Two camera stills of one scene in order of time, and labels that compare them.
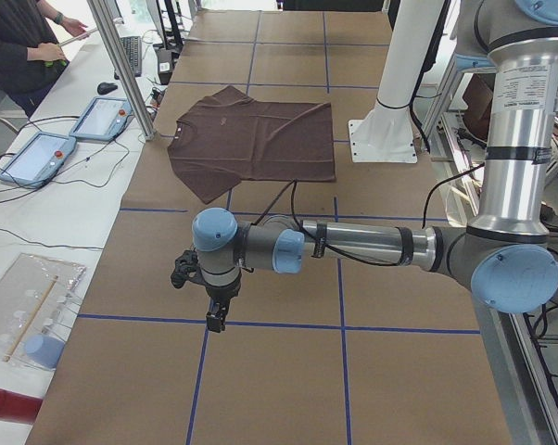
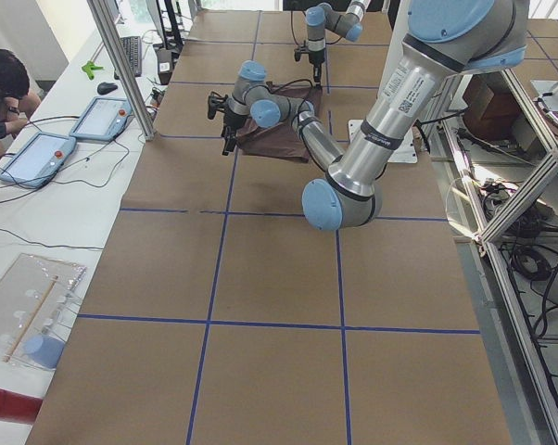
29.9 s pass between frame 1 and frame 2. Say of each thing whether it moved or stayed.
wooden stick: stayed
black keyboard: stayed
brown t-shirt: moved
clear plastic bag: stayed
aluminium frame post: stayed
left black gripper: moved
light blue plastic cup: stayed
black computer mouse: stayed
